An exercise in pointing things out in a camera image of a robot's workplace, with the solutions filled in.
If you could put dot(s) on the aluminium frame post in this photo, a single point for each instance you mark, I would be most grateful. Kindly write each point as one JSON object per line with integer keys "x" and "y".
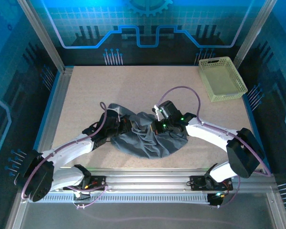
{"x": 41, "y": 35}
{"x": 255, "y": 33}

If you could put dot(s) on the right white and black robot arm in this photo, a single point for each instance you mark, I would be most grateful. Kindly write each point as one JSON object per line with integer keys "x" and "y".
{"x": 243, "y": 152}

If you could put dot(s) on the aluminium frame rail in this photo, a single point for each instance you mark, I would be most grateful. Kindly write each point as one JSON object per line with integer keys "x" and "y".
{"x": 145, "y": 177}

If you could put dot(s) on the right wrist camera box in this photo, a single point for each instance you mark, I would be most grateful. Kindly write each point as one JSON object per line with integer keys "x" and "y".
{"x": 169, "y": 109}

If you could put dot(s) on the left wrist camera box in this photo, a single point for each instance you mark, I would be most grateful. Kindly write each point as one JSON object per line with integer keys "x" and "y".
{"x": 115, "y": 114}

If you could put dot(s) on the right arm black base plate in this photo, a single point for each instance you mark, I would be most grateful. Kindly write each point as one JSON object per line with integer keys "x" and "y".
{"x": 197, "y": 183}

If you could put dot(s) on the grey t-shirt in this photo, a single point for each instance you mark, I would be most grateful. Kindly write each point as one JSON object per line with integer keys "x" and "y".
{"x": 152, "y": 145}

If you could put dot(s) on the black controller box with LEDs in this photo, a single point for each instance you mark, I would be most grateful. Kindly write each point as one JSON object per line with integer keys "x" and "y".
{"x": 217, "y": 199}

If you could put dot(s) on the pale green perforated plastic basket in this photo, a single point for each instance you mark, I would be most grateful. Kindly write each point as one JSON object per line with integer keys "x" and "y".
{"x": 222, "y": 78}

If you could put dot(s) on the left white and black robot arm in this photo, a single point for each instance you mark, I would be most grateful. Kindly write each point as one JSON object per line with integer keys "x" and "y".
{"x": 66, "y": 152}

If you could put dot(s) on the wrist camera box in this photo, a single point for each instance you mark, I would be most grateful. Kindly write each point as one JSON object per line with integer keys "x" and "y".
{"x": 169, "y": 109}
{"x": 115, "y": 114}

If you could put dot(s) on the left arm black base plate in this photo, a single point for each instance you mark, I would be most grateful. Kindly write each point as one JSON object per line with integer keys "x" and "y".
{"x": 97, "y": 183}

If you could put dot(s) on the aluminium side rail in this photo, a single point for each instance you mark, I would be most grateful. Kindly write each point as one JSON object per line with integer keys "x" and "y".
{"x": 59, "y": 95}

